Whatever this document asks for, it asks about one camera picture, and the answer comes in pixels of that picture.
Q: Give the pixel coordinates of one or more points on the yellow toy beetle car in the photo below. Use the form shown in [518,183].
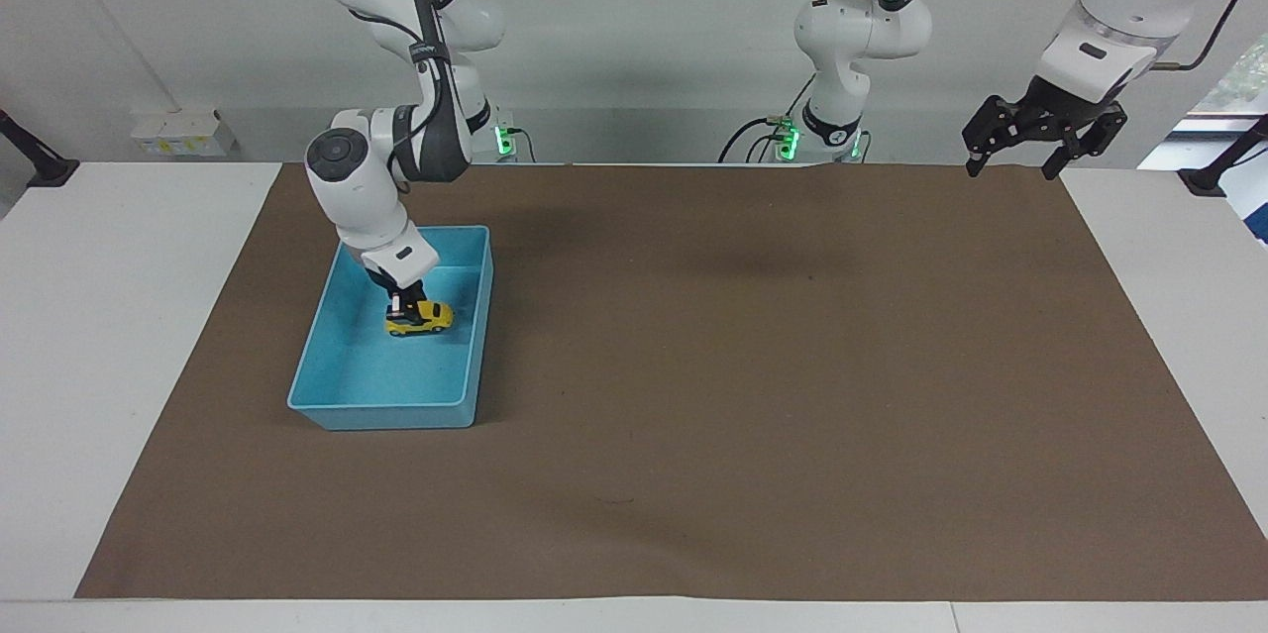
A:
[428,318]

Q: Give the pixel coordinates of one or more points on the blue plastic bin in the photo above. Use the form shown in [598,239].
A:
[381,380]

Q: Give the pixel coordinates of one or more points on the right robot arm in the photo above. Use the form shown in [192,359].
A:
[362,192]

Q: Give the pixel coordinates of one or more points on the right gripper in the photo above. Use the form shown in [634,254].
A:
[388,282]

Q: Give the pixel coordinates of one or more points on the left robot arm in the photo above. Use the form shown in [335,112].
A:
[862,29]

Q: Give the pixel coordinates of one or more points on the black stand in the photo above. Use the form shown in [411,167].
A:
[1223,162]
[40,162]

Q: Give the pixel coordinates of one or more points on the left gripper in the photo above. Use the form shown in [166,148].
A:
[1060,110]

